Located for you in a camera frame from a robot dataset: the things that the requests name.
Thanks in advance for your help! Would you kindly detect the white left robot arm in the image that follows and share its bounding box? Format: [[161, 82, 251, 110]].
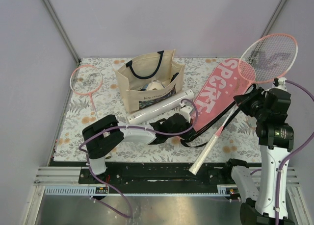
[[82, 113, 196, 183]]

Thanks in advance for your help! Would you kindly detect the white shuttlecock tube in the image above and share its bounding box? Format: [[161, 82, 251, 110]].
[[126, 89, 194, 125]]

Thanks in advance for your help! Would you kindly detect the pink badminton racket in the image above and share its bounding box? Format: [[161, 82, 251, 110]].
[[192, 33, 298, 173], [69, 65, 108, 133]]

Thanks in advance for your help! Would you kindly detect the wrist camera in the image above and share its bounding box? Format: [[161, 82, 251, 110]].
[[179, 105, 193, 122], [272, 77, 287, 91]]

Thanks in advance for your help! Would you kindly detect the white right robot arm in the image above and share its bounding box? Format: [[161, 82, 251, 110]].
[[223, 88, 294, 225]]

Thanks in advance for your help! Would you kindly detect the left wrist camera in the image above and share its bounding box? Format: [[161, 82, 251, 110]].
[[179, 105, 193, 122]]

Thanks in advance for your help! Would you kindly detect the pink racket cover bag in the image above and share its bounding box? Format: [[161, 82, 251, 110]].
[[181, 58, 257, 147]]

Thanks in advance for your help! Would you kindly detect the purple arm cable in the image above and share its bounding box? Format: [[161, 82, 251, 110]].
[[273, 79, 314, 225], [78, 99, 199, 162]]

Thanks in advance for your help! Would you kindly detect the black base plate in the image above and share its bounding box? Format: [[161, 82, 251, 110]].
[[78, 161, 246, 195]]

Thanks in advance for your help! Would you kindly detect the white slotted cable duct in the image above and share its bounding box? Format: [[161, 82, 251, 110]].
[[45, 186, 109, 196]]

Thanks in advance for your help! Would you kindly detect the floral table mat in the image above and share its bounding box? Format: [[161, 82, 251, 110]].
[[53, 58, 261, 163]]

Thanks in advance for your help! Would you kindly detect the beige canvas tote bag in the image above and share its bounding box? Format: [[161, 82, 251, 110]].
[[115, 50, 185, 113]]

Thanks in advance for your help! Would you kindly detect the white tape roll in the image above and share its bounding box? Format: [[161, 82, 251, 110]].
[[146, 80, 164, 90]]

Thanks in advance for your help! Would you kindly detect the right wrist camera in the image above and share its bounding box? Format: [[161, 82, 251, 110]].
[[272, 77, 287, 91]]

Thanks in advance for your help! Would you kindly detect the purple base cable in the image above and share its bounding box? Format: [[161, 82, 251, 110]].
[[87, 161, 134, 219]]

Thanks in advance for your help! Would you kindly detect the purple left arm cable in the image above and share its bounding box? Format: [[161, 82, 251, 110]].
[[78, 99, 199, 162]]

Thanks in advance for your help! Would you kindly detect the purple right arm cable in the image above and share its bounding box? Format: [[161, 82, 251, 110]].
[[273, 79, 314, 225]]

